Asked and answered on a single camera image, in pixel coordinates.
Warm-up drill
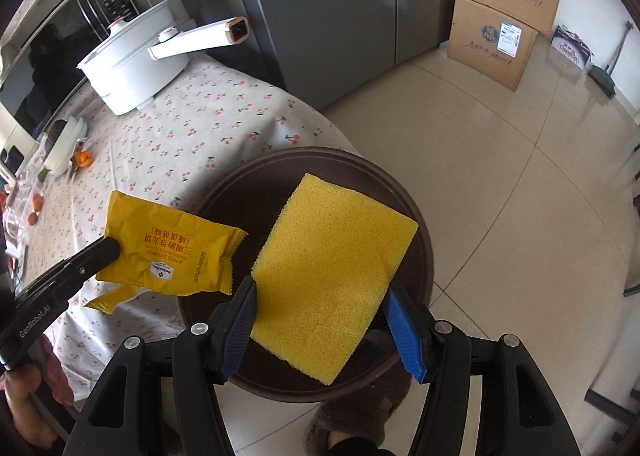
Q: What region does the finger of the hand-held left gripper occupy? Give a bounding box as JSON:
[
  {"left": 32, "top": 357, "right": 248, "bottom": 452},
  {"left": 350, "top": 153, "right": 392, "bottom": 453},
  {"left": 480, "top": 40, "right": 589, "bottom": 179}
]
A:
[
  {"left": 59, "top": 237, "right": 122, "bottom": 273},
  {"left": 15, "top": 267, "right": 97, "bottom": 305}
]

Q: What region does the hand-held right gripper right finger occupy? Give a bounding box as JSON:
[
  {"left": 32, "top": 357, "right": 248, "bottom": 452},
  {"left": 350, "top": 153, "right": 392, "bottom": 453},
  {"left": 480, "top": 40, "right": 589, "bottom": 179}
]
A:
[{"left": 382, "top": 283, "right": 581, "bottom": 456}]

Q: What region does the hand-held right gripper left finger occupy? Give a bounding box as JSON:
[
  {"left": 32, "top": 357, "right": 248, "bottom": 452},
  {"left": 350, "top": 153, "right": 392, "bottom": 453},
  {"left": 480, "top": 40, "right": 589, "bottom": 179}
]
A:
[{"left": 70, "top": 276, "right": 258, "bottom": 456}]

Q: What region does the yellow sponge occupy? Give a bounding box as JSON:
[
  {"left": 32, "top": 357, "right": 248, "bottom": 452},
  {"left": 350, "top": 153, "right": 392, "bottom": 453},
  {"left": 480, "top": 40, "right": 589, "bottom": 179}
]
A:
[{"left": 249, "top": 173, "right": 420, "bottom": 386}]

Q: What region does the person's left hand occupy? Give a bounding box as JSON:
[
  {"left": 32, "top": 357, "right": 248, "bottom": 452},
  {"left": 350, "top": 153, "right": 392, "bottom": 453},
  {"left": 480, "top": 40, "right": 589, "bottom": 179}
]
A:
[{"left": 0, "top": 336, "right": 81, "bottom": 447}]

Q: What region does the clear plastic bag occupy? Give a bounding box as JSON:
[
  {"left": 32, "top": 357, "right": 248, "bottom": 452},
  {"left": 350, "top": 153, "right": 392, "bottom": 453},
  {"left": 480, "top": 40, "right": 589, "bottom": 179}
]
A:
[{"left": 2, "top": 176, "right": 51, "bottom": 257}]

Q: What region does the brown fuzzy slipper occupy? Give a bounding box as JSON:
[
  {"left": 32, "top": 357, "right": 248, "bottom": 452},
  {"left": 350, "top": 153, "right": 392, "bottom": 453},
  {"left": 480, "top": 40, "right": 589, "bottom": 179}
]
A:
[{"left": 304, "top": 361, "right": 413, "bottom": 456}]

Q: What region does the cherry print tablecloth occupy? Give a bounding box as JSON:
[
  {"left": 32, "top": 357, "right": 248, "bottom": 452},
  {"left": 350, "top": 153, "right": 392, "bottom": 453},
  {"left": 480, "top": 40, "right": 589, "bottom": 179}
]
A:
[{"left": 2, "top": 53, "right": 358, "bottom": 402}]

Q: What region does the white electric pot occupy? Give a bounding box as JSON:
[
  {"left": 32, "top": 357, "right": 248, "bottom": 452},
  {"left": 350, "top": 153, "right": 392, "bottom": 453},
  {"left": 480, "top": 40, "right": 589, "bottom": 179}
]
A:
[{"left": 76, "top": 0, "right": 249, "bottom": 117}]

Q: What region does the black microwave oven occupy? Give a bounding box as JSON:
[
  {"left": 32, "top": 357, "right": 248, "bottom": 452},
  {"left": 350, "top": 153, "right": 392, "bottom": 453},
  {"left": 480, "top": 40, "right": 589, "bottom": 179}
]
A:
[{"left": 0, "top": 0, "right": 136, "bottom": 141}]

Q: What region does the large cardboard box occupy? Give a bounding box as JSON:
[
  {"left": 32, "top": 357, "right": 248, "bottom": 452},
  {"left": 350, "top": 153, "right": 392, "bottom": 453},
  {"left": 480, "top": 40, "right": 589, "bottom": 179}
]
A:
[{"left": 446, "top": 0, "right": 538, "bottom": 92}]

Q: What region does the green dustpan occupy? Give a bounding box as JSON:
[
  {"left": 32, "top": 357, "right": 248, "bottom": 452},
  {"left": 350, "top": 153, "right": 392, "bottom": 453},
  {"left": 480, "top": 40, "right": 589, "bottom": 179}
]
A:
[{"left": 590, "top": 64, "right": 617, "bottom": 97}]

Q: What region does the grey refrigerator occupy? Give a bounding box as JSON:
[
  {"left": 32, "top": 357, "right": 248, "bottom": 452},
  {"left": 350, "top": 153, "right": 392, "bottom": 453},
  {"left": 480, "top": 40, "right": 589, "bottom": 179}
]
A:
[{"left": 152, "top": 0, "right": 473, "bottom": 109}]

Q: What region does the white printed bag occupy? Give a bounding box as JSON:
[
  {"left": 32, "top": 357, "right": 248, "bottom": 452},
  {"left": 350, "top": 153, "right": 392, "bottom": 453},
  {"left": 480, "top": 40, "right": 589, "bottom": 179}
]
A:
[{"left": 550, "top": 26, "right": 595, "bottom": 69}]

